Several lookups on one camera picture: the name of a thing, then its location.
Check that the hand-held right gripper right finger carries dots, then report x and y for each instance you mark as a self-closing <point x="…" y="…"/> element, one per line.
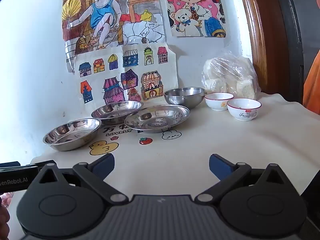
<point x="220" y="167"/>

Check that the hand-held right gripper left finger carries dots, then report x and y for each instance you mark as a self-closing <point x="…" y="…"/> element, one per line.
<point x="105" y="166"/>

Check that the white bowl red label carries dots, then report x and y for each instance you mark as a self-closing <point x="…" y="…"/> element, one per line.
<point x="243" y="111"/>

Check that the white bowl flower print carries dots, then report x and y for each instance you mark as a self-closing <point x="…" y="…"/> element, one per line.
<point x="217" y="103"/>

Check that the stainless steel bowl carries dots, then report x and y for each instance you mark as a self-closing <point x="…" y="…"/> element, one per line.
<point x="183" y="100"/>

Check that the person's left hand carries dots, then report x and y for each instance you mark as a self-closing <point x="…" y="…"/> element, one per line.
<point x="3" y="217"/>

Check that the stainless steel plate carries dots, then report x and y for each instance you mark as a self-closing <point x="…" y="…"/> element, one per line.
<point x="157" y="117"/>
<point x="115" y="110"/>
<point x="72" y="135"/>

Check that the printed cartoon tablecloth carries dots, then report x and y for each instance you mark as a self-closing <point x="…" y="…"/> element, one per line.
<point x="175" y="155"/>

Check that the plastic bag of steamed buns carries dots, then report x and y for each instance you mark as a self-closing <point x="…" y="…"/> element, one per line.
<point x="230" y="77"/>

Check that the colourful houses drawing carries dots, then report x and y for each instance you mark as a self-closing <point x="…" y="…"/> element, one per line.
<point x="125" y="62"/>

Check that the brown wooden furniture edge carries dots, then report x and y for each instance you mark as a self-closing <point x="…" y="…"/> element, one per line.
<point x="257" y="30"/>

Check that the dark door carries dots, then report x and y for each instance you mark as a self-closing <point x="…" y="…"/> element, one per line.
<point x="292" y="42"/>

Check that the child with fan drawing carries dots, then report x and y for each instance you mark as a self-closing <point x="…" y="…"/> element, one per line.
<point x="105" y="17"/>

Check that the girl with bear drawing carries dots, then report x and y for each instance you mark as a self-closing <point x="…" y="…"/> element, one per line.
<point x="190" y="10"/>

